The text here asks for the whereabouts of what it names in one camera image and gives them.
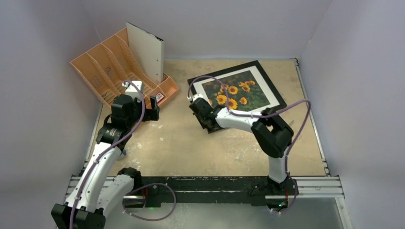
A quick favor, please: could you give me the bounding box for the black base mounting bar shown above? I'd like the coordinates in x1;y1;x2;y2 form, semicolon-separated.
126;176;299;209

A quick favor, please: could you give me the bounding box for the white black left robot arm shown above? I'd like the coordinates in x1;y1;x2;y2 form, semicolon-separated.
51;94;160;229

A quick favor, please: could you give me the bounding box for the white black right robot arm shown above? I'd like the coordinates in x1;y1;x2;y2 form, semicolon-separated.
188;96;296;194

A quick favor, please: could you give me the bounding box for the small red white box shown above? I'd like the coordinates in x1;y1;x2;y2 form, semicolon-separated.
155;92;165;103

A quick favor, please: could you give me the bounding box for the white binder board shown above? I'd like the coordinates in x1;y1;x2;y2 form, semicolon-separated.
126;21;164;84

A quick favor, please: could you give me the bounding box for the aluminium rail frame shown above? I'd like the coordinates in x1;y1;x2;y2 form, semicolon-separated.
51;61;345;229

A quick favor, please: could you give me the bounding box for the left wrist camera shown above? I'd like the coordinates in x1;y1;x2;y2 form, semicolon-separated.
122;80;145;99

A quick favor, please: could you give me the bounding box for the black sunflower photo frame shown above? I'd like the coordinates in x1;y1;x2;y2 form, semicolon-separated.
187;61;287;112

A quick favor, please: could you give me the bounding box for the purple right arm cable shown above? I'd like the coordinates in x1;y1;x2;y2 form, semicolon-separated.
187;75;312;215

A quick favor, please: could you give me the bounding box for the peach plastic file organizer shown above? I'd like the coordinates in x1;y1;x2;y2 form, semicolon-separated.
70;28;179;107

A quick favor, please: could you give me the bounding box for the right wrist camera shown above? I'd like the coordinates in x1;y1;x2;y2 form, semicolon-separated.
187;93;203;103

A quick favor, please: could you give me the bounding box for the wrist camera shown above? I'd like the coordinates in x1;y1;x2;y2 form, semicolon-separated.
122;80;145;99
187;93;203;103

